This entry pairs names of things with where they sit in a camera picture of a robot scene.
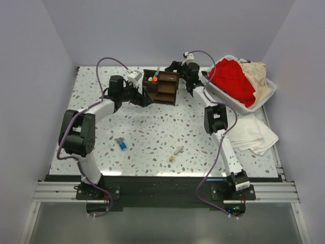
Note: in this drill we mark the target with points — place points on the beige cloth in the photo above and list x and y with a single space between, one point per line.
256 75

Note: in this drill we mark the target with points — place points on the red cloth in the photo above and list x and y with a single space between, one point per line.
229 77

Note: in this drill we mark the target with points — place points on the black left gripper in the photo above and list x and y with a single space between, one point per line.
143 99

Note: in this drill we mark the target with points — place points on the blue pen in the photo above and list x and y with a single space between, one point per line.
216 179

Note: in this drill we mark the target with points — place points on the white folded towel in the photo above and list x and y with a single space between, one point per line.
251 133

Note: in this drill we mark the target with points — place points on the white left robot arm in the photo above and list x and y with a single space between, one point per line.
78 130

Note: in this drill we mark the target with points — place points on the aluminium rail frame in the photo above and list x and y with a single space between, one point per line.
267 190

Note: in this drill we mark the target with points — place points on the white plastic laundry basket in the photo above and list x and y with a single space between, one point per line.
228 99

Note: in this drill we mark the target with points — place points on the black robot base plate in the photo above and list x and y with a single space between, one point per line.
115 193

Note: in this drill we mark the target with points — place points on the brown wooden desk organizer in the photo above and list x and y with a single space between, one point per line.
164 91

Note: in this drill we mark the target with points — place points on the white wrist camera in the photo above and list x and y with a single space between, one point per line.
188 58
134 77

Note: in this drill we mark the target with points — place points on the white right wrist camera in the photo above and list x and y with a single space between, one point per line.
188 58

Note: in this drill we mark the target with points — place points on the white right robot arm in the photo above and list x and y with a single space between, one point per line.
215 124

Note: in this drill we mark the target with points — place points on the blue glue stick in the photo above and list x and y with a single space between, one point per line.
121 143

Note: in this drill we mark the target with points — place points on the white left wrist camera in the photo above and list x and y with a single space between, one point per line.
134 77

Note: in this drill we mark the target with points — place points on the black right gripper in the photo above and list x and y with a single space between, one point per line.
176 65

